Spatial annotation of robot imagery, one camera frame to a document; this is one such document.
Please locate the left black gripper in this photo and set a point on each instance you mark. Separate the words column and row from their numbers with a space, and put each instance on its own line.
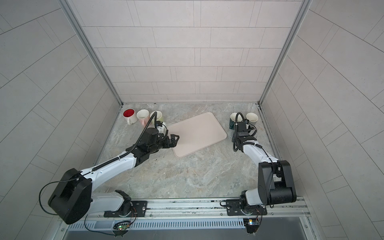
column 165, row 139

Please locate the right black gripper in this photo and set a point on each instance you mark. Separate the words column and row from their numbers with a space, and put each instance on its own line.
column 236, row 136

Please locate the dark green mug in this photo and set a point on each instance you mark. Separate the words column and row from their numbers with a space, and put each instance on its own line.
column 234, row 117

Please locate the grey mug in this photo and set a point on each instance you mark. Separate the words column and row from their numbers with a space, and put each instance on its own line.
column 252, row 117

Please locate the light green mug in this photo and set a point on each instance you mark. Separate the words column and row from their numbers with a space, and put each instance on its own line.
column 158, row 117

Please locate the pink mug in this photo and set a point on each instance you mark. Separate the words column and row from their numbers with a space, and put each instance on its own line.
column 143, row 116

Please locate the white mug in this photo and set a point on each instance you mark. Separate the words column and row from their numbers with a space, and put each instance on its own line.
column 130, row 116

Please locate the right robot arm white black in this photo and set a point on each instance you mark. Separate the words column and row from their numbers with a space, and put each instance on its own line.
column 275, row 178

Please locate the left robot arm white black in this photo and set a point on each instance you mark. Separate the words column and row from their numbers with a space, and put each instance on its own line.
column 74, row 195

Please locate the beige rectangular tray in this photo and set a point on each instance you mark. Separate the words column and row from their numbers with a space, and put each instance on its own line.
column 197, row 133

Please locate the right circuit board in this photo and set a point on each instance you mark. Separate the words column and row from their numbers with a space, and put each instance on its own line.
column 252, row 225

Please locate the circuit board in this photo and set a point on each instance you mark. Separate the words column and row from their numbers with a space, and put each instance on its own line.
column 121, row 228
column 252, row 225

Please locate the white vent grille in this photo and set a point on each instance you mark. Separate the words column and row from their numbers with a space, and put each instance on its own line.
column 163, row 224

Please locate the left circuit board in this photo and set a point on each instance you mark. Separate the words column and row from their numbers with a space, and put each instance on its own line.
column 121, row 228

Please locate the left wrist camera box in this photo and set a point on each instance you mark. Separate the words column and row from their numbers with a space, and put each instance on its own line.
column 160, row 126

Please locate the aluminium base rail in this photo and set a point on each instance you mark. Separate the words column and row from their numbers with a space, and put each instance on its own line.
column 187, row 208

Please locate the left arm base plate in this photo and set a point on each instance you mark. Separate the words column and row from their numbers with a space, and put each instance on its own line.
column 129, row 210

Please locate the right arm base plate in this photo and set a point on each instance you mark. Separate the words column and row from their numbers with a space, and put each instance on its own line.
column 238, row 207

